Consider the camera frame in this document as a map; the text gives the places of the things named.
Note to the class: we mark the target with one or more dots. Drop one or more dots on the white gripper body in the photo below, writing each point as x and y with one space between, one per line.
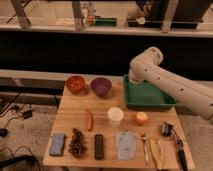
133 79

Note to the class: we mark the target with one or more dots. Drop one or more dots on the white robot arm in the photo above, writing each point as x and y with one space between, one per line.
195 96

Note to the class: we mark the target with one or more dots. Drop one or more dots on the green plastic tray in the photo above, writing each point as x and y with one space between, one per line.
145 96

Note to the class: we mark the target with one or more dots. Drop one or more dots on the purple bowl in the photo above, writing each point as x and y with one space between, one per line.
101 86

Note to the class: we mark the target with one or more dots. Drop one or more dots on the red yellow apple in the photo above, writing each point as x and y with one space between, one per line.
141 118

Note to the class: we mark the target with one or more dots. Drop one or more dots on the white paper cup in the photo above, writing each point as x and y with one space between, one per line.
115 115

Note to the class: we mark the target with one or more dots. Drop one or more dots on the orange bowl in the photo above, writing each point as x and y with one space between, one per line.
75 84

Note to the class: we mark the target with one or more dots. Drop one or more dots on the orange carrot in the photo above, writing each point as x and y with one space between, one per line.
89 121

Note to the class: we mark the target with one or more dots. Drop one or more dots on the metal fork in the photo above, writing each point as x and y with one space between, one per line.
143 137

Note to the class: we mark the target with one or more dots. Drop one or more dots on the light blue cloth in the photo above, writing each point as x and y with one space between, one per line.
126 145

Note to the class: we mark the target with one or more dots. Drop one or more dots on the yellow banana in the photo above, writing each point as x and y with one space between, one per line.
157 152

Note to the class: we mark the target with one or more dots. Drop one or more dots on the black remote control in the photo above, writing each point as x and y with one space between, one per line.
99 147

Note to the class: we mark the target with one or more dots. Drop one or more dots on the bunch of dark grapes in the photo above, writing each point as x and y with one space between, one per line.
77 147

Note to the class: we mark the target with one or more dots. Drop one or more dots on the blue sponge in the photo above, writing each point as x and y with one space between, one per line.
57 144

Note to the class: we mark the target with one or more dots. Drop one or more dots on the black power adapter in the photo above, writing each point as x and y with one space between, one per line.
27 114

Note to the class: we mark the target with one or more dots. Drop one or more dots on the black handled tool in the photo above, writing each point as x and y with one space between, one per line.
180 151

